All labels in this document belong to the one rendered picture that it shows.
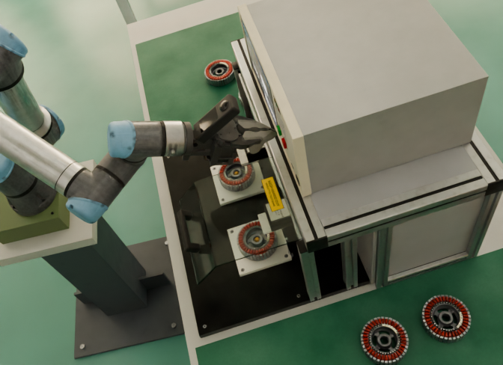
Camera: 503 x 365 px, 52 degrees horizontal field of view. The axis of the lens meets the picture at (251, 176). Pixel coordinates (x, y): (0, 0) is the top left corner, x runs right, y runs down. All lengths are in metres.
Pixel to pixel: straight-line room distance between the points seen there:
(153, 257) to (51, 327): 0.53
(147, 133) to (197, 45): 1.09
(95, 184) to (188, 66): 1.01
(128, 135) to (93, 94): 2.24
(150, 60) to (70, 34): 1.75
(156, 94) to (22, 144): 0.89
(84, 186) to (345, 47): 0.62
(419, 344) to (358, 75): 0.68
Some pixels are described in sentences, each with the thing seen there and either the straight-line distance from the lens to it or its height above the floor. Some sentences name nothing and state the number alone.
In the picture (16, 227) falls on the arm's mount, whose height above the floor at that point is 0.82.
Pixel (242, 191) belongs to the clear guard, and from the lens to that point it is 1.23.
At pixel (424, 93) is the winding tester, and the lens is 1.04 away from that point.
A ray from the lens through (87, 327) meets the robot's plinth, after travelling 2.44.
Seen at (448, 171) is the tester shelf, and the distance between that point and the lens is 1.18.
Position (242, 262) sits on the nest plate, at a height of 0.78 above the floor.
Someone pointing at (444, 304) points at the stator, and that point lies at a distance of 1.40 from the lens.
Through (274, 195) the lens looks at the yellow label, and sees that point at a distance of 1.21.
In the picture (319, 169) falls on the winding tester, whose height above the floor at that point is 1.19.
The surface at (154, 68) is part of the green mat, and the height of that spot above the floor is 0.75.
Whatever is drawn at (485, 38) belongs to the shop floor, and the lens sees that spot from 3.19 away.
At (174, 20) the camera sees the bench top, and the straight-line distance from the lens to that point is 2.29.
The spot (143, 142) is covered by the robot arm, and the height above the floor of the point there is 1.31.
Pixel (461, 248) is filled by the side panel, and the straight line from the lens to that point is 1.45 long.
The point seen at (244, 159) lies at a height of 0.88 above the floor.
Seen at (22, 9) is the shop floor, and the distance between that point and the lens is 4.31.
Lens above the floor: 2.07
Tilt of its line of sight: 54 degrees down
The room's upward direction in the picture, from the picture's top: 17 degrees counter-clockwise
